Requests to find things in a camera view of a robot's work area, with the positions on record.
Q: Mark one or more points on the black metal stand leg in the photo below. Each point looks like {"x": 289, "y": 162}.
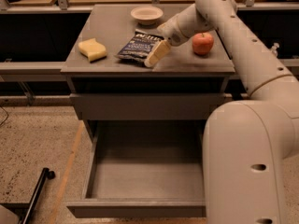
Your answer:
{"x": 21, "y": 213}

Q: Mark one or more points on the grey drawer cabinet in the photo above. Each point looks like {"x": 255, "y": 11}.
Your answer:
{"x": 181, "y": 71}

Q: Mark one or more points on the red apple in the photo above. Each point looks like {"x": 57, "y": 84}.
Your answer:
{"x": 202, "y": 43}

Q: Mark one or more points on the clear sanitizer bottle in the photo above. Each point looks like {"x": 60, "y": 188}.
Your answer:
{"x": 274, "y": 49}

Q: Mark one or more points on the open grey middle drawer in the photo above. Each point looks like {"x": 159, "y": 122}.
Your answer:
{"x": 143, "y": 169}

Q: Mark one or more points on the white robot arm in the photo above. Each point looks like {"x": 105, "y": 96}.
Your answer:
{"x": 244, "y": 142}

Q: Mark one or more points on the yellow sponge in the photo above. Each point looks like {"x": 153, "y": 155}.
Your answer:
{"x": 92, "y": 49}

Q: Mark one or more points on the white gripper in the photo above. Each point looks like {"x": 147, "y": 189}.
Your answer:
{"x": 172, "y": 32}

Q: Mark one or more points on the blue chip bag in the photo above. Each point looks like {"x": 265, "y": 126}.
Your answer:
{"x": 139, "y": 47}

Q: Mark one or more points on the white ceramic bowl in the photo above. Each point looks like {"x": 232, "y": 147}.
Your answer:
{"x": 146, "y": 15}

